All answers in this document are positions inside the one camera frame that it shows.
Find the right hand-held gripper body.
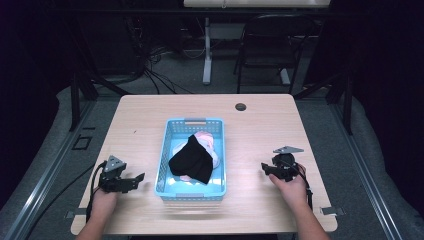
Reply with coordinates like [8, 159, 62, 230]
[271, 145, 305, 183]

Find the person's right hand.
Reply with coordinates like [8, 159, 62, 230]
[268, 173, 310, 210]

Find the black folding chair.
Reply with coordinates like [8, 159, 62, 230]
[232, 13, 317, 95]

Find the aluminium floor rail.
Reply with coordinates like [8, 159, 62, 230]
[2, 99, 98, 240]
[328, 99, 405, 240]

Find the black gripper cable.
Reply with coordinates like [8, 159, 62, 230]
[85, 161, 108, 224]
[294, 163, 315, 212]

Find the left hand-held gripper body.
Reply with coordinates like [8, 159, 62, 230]
[97, 154, 134, 194]

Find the blue plastic basket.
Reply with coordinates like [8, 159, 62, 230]
[153, 117, 228, 202]

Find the bundle of black floor cables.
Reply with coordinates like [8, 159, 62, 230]
[126, 16, 208, 96]

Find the white desk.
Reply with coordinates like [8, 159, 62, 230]
[182, 0, 332, 86]

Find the person's left hand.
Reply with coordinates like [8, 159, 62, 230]
[90, 186, 119, 218]

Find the grey metal table bracket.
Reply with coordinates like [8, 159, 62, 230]
[64, 207, 88, 220]
[319, 206, 346, 217]

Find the black metal frame stand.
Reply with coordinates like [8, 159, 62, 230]
[65, 19, 132, 132]
[293, 19, 355, 136]

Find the black sock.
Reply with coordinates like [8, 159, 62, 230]
[168, 134, 215, 186]

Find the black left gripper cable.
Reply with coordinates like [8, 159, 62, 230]
[85, 161, 108, 224]

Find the pink and white cloth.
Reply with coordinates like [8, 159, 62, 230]
[171, 130, 221, 183]

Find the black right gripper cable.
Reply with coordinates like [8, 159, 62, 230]
[294, 163, 315, 212]

